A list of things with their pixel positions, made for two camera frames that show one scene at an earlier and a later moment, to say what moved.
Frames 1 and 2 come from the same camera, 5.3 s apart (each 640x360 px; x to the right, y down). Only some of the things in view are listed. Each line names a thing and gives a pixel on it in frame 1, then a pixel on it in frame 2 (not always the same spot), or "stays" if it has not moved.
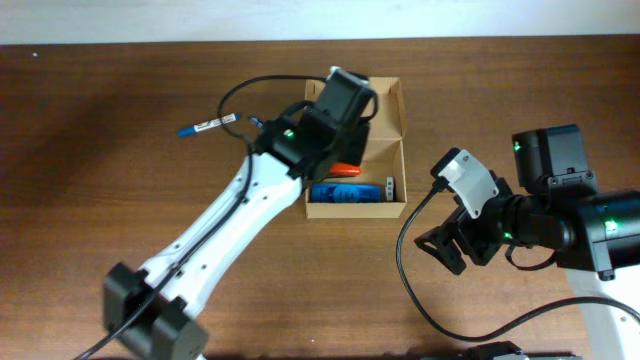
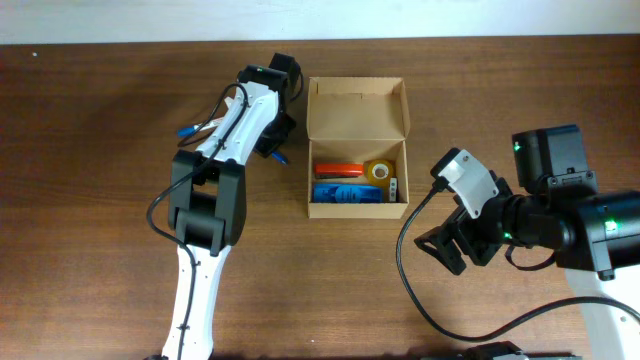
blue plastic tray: (346, 193) stays
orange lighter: (344, 169) stays
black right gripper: (467, 236) stays
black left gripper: (355, 147) -> (275, 136)
